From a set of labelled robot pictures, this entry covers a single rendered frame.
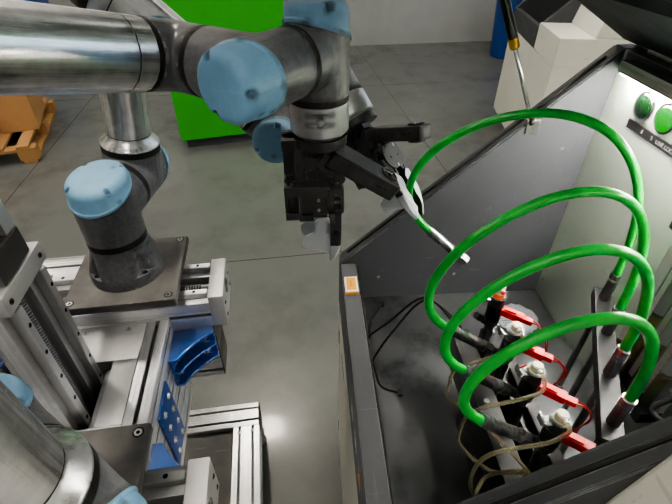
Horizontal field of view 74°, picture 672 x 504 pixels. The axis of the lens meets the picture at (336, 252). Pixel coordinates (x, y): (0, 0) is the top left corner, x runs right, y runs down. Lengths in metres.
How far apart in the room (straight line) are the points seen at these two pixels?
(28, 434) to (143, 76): 0.34
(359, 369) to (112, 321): 0.55
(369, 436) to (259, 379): 1.31
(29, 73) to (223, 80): 0.15
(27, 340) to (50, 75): 0.45
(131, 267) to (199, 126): 3.12
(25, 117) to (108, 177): 3.76
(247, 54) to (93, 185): 0.55
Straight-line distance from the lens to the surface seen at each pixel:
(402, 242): 1.11
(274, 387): 2.05
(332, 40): 0.53
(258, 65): 0.45
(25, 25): 0.46
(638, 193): 0.82
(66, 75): 0.48
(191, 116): 4.01
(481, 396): 0.87
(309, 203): 0.62
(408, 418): 0.99
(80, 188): 0.93
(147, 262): 1.00
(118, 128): 1.00
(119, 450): 0.78
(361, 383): 0.88
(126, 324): 1.08
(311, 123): 0.56
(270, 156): 0.75
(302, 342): 2.19
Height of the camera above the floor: 1.67
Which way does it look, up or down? 38 degrees down
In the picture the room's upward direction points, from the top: straight up
